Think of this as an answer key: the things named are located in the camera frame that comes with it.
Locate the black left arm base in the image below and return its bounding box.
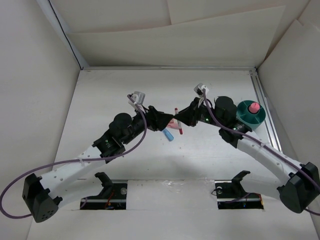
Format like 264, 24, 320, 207
79, 172, 128, 211

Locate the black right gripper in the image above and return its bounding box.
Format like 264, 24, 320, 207
173, 97, 225, 128

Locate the aluminium side rail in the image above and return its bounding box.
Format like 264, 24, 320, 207
249, 68, 283, 153

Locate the red capped white pen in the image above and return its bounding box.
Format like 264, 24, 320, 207
174, 107, 183, 135

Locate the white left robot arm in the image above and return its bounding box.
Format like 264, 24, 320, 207
22, 106, 174, 223

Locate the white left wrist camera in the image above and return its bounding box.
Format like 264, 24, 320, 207
127, 91, 146, 106

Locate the pink highlighter marker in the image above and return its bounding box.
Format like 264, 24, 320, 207
166, 119, 179, 130

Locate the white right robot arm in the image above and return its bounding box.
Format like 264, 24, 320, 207
174, 96, 320, 214

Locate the blue highlighter marker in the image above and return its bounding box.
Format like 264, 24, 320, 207
162, 128, 174, 142

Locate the teal round divided container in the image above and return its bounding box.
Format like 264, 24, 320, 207
236, 100, 266, 130

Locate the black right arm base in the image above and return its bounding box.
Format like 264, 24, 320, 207
211, 170, 264, 210

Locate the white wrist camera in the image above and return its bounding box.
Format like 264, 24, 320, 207
127, 91, 146, 106
193, 83, 209, 98

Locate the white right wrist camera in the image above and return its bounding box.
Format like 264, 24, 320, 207
193, 83, 209, 98

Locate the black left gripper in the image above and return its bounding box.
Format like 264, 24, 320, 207
122, 104, 172, 145

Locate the pink rubber eraser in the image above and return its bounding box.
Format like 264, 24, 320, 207
248, 102, 261, 114

